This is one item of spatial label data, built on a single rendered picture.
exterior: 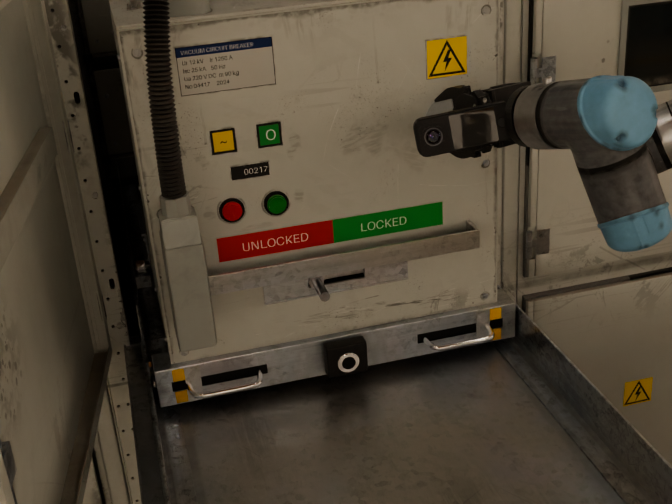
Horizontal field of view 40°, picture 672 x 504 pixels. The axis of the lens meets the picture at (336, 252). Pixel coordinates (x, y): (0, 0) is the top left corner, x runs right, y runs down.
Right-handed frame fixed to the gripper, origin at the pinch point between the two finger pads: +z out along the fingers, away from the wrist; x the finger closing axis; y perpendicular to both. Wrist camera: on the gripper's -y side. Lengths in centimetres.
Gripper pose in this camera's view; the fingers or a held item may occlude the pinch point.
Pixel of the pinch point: (425, 123)
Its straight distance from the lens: 125.4
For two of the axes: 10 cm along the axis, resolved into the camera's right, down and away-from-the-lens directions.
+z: -4.6, -1.0, 8.8
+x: -1.9, -9.6, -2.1
